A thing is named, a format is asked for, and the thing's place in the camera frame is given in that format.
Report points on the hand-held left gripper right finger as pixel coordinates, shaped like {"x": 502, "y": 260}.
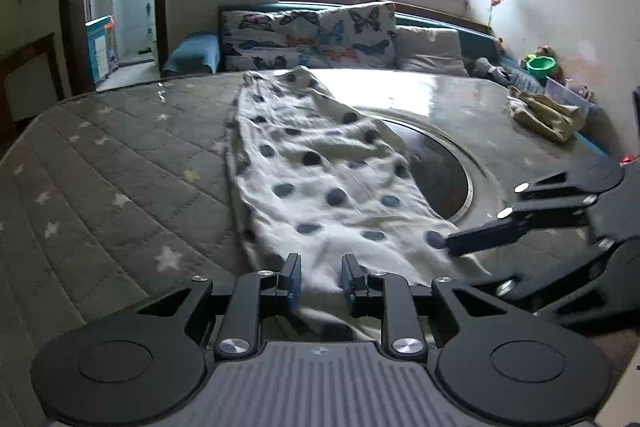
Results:
{"x": 349, "y": 282}

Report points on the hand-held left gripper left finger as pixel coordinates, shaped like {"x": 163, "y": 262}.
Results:
{"x": 294, "y": 279}

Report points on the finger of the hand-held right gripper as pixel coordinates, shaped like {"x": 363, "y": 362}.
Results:
{"x": 550, "y": 287}
{"x": 475, "y": 239}

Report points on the white polka dot garment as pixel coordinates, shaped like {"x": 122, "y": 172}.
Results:
{"x": 320, "y": 187}

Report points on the yellow crumpled cloth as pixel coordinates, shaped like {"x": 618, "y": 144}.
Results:
{"x": 547, "y": 114}

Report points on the clear plastic storage box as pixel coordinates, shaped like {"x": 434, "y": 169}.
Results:
{"x": 570, "y": 94}

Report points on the green plastic bowl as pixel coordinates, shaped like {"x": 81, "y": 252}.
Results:
{"x": 541, "y": 68}

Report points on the grey stuffed toy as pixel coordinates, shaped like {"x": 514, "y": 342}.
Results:
{"x": 489, "y": 69}

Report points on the beige cushion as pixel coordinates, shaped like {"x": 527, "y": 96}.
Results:
{"x": 430, "y": 49}

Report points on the teal sofa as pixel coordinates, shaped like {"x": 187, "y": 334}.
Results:
{"x": 477, "y": 39}

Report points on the grey quilted star mat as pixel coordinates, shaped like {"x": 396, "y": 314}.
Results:
{"x": 100, "y": 167}

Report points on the butterfly print pillow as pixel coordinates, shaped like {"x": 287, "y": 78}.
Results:
{"x": 265, "y": 39}
{"x": 352, "y": 34}

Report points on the blue sofa armrest cushion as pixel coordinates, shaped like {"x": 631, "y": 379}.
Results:
{"x": 192, "y": 52}

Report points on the blue cardboard box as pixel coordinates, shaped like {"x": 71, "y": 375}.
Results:
{"x": 101, "y": 49}

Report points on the dark wooden door frame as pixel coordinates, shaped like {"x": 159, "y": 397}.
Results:
{"x": 72, "y": 7}

